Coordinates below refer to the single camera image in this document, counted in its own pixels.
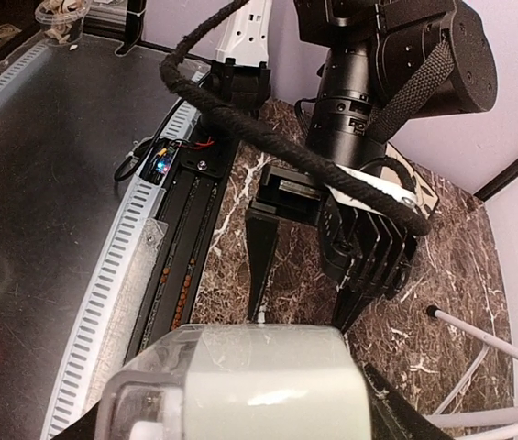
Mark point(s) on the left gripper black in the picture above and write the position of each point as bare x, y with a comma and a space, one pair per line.
297, 197

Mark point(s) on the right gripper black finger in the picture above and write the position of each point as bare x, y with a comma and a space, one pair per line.
393, 417

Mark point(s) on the plastic cup of scraps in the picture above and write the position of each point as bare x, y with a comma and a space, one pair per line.
61, 21

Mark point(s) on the white perforated music stand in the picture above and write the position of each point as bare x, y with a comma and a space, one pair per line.
499, 423

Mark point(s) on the left black frame post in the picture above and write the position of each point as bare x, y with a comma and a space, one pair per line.
499, 182

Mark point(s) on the white metronome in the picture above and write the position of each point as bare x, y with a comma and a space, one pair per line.
238, 381

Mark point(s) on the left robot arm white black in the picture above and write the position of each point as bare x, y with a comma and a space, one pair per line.
387, 62

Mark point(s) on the floral square ceramic plate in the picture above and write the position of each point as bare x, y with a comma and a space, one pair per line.
427, 198

